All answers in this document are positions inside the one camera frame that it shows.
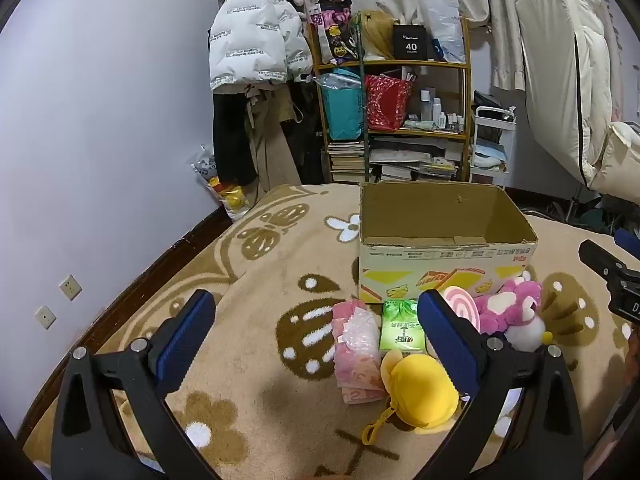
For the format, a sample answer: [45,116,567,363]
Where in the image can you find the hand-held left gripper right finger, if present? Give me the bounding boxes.
[416,289,585,480]

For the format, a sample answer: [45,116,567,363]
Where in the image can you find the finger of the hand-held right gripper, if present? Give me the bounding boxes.
[614,227,640,254]
[578,240,628,281]

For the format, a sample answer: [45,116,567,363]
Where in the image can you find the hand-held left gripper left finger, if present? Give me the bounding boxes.
[51,289,217,480]

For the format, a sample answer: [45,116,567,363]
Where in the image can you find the pink lollipop plush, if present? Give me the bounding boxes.
[442,286,482,333]

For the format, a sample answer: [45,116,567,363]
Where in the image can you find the green tissue pack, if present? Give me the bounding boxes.
[380,299,426,353]

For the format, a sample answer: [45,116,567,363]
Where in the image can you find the yellow plush keychain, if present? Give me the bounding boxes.
[361,349,458,446]

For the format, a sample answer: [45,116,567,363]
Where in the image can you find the pink bear plush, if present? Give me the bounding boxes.
[474,279,543,335]

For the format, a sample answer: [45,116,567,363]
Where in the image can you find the pink tissue pack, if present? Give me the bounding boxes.
[332,299,388,406]

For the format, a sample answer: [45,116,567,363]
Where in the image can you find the printed cardboard box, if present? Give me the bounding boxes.
[358,181,539,306]

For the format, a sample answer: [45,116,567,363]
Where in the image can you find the beige flower printed blanket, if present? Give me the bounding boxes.
[22,182,640,480]

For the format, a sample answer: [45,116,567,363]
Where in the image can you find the plastic bag with yellow contents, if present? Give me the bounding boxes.
[190,145,251,221]

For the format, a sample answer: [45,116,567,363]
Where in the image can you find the white utility cart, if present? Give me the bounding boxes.
[468,105,517,190]

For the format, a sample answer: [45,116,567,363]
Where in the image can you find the pile of magazines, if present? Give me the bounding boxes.
[367,135,463,182]

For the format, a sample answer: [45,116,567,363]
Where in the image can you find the white duvet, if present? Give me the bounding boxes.
[515,0,640,206]

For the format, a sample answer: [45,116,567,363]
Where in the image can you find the beige hanging cloth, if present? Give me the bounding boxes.
[245,90,303,191]

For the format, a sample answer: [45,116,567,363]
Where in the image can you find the dark hanging clothes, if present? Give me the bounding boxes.
[212,80,326,186]

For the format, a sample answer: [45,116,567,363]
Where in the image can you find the stack of books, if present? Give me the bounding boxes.
[327,140,368,184]

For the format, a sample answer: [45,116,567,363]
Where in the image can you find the row of small bottles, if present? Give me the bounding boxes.
[417,89,467,131]

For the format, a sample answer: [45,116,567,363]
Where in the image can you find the red gift bag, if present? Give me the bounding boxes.
[365,74,415,132]

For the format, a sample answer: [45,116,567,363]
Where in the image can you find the teal bag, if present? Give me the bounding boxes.
[320,72,365,142]

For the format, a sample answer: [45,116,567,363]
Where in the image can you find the wooden shelf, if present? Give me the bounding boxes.
[307,15,473,183]

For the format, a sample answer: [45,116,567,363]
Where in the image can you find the clear plastic bag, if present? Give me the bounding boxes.
[420,0,467,63]

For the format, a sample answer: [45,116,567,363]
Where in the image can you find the black box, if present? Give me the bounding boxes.
[391,24,436,62]

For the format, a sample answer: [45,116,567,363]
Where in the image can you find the white puffer jacket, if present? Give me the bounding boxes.
[207,0,315,95]

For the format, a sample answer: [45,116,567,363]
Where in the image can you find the blond wig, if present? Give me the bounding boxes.
[350,10,401,61]

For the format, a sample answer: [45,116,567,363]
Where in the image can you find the colourful printed packet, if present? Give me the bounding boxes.
[308,0,360,66]

